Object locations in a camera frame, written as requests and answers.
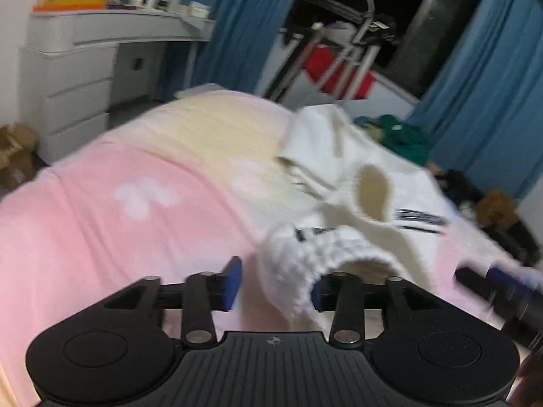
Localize white sweatpants with black stripe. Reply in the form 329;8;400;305
258;103;510;335

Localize person's hand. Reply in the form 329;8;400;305
509;352;543;407

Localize brown cardboard box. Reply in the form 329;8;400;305
474;189;520;230

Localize pastel multicolour bed blanket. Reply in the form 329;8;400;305
0;89;536;407

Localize black garment pile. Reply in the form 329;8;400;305
434;170;484;209

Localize green garment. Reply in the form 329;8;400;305
353;114;433;166

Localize right blue curtain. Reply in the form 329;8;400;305
409;0;542;199

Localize blue curtain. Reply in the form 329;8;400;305
409;0;542;199
122;0;313;103

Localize red cloth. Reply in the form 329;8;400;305
303;46;377;100

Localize cardboard boxes on floor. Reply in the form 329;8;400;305
0;123;38;191

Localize white dressing table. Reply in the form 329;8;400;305
18;9;214;163

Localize white tissue box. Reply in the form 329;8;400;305
187;1;211;18

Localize dark window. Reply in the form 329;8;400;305
284;0;481;98

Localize left blue curtain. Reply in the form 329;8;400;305
122;0;313;103

